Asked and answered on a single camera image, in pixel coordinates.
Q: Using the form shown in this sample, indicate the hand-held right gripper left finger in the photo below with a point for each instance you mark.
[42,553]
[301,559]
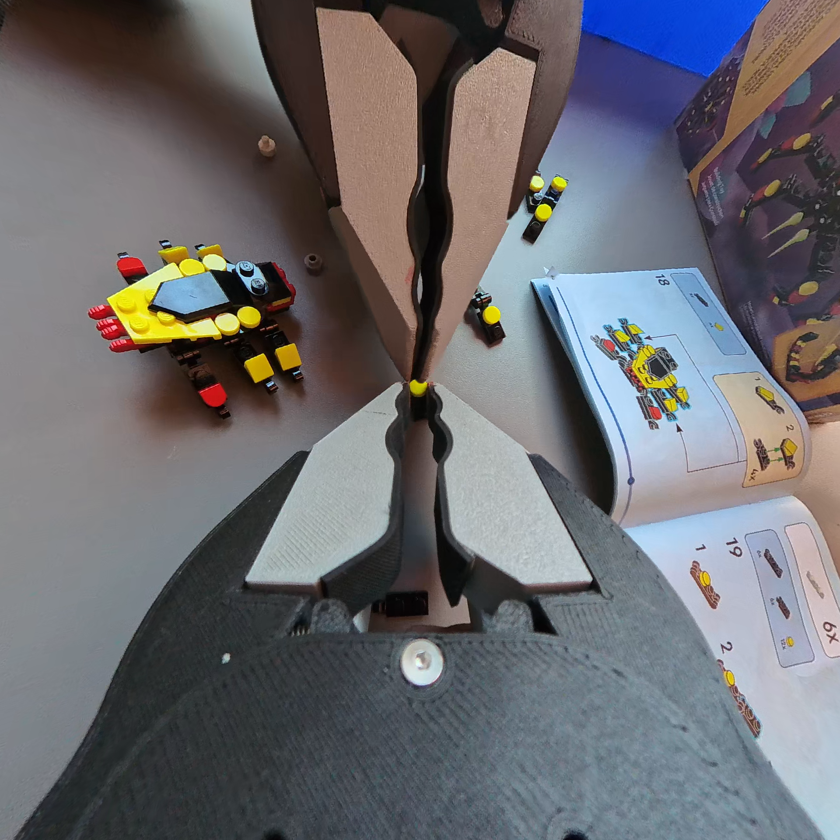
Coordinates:
[328,512]

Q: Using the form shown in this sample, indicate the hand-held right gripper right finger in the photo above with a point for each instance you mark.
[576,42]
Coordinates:
[512,512]

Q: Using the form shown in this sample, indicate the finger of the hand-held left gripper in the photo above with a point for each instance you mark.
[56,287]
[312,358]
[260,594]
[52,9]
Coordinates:
[492,164]
[367,144]

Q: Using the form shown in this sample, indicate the small beige lego piece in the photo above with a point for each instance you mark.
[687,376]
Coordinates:
[266,145]

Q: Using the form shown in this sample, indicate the small black lego piece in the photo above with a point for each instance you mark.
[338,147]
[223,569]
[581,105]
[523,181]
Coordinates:
[407,604]

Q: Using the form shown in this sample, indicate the small grey round lego piece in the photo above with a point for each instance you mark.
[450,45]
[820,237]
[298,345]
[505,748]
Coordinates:
[313,262]

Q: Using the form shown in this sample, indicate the lego instruction booklet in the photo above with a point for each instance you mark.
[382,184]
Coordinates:
[656,420]

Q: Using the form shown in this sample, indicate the yellow black lego model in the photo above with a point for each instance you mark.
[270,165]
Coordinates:
[190,295]

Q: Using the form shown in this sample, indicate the purple yellow lego box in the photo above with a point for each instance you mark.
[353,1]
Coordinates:
[774,197]

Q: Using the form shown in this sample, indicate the blue plastic bin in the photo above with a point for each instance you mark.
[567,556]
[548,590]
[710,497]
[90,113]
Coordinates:
[669,26]

